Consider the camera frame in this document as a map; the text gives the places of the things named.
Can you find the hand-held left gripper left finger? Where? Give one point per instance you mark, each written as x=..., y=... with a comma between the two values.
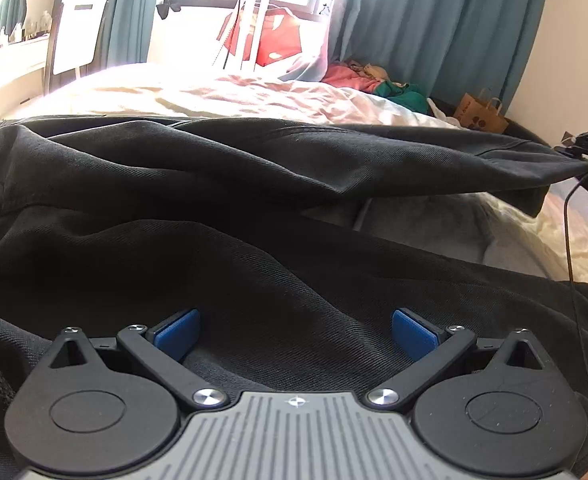
x=176, y=336

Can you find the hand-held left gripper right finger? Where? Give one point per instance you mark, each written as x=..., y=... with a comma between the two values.
x=414, y=336

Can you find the black garment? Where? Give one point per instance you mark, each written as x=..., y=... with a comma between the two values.
x=224, y=210

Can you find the green clothes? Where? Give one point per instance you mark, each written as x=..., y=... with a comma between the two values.
x=399, y=94

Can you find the pink clothes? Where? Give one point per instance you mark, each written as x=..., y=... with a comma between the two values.
x=344, y=77

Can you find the brown paper bag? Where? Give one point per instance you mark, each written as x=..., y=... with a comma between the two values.
x=479, y=115

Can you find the teal curtain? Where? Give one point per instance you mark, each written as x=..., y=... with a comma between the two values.
x=124, y=15
x=434, y=25

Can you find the beige cloth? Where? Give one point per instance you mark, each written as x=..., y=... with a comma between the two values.
x=371, y=71

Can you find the cream bed blanket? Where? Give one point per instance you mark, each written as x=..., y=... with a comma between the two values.
x=214, y=95

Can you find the pale blue hanging cloth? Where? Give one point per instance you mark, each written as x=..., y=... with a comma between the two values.
x=310, y=62

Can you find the white chair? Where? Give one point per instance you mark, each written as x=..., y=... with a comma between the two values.
x=79, y=35

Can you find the white desk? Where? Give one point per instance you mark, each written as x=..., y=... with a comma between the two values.
x=4, y=70

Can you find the red hanging cloth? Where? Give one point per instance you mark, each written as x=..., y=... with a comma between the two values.
x=279, y=35

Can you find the white stand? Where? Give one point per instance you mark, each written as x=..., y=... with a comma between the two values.
x=248, y=25

